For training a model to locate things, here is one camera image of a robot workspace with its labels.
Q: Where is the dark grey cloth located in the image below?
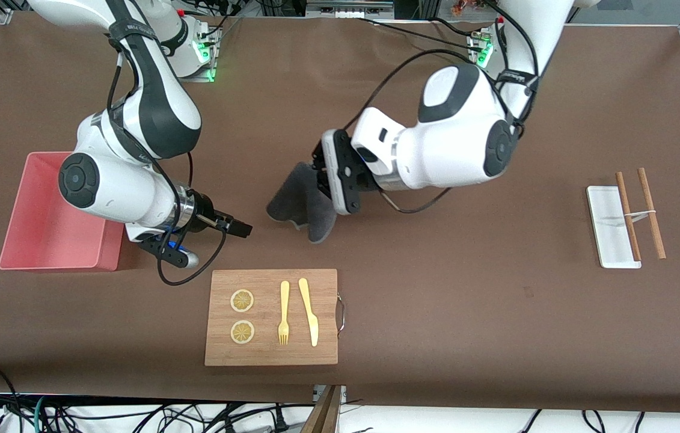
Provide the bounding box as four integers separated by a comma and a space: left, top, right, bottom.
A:
266, 161, 338, 244

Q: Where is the yellow fork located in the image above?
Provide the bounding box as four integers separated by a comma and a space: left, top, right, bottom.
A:
278, 281, 290, 346

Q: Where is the yellow knife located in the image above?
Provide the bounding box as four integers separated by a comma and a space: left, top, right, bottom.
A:
298, 278, 319, 348

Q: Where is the wooden cutting board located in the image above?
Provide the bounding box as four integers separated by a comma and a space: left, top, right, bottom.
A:
204, 269, 338, 366

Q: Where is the grey metal box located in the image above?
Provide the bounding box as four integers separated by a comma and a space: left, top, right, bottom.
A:
305, 0, 396, 19

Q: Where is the pink plastic bin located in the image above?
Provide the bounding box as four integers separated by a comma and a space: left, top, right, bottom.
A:
0, 152, 126, 272

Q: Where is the white rectangular tray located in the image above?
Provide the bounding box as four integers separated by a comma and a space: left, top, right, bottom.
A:
586, 186, 642, 269

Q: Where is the brown wooden stick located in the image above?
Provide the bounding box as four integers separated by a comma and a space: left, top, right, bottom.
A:
637, 168, 667, 260
616, 172, 642, 262

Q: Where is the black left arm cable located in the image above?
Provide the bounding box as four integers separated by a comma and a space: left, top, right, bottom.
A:
343, 0, 540, 215

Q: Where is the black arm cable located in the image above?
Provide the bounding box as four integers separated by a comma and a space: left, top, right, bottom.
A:
105, 33, 227, 287
343, 0, 540, 215

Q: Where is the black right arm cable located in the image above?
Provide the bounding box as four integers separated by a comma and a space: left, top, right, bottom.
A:
105, 33, 227, 287

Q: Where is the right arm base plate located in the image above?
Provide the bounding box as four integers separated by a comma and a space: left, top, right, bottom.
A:
180, 24, 218, 83

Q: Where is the long black table cable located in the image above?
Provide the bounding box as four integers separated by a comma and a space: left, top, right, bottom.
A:
352, 16, 474, 50

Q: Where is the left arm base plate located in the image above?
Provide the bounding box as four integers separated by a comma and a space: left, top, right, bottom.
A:
467, 33, 498, 70

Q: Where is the short black table cable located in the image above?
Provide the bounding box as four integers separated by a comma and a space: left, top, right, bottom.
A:
433, 17, 476, 35

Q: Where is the metal table bracket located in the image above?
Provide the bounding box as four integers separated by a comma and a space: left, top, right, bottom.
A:
313, 385, 348, 402

